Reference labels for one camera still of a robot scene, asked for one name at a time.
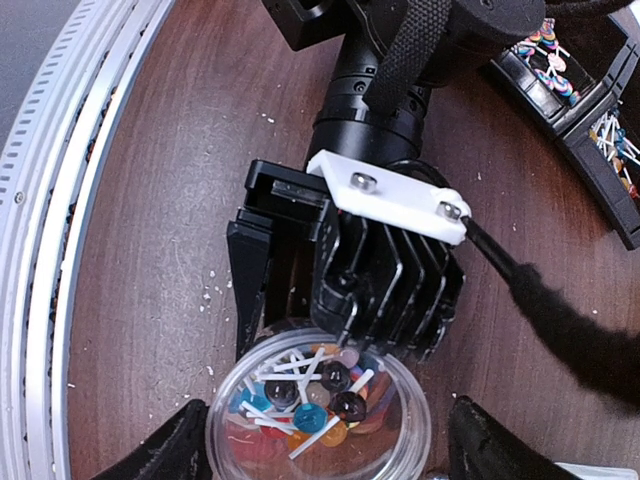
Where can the black bin small lollipops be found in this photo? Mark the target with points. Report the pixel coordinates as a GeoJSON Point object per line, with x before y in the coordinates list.
{"type": "Point", "coordinates": [603, 148]}

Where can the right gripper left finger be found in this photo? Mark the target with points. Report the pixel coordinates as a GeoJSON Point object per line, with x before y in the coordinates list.
{"type": "Point", "coordinates": [176, 450]}

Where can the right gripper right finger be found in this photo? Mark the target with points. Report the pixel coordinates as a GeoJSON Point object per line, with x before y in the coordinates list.
{"type": "Point", "coordinates": [482, 448]}

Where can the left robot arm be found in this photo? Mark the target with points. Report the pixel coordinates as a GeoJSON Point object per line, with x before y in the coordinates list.
{"type": "Point", "coordinates": [394, 53]}

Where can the clear plastic jar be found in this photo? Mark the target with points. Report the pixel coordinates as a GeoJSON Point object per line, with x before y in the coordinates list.
{"type": "Point", "coordinates": [298, 405]}

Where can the black bin swirl lollipops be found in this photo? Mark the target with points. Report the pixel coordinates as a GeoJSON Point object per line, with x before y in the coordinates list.
{"type": "Point", "coordinates": [569, 71]}

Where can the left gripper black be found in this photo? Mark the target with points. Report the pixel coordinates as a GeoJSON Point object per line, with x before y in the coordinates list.
{"type": "Point", "coordinates": [281, 250]}

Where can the aluminium front rail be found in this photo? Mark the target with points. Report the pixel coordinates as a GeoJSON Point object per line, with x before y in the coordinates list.
{"type": "Point", "coordinates": [51, 166]}

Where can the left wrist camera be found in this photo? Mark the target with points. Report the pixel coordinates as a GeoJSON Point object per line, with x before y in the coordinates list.
{"type": "Point", "coordinates": [385, 276]}

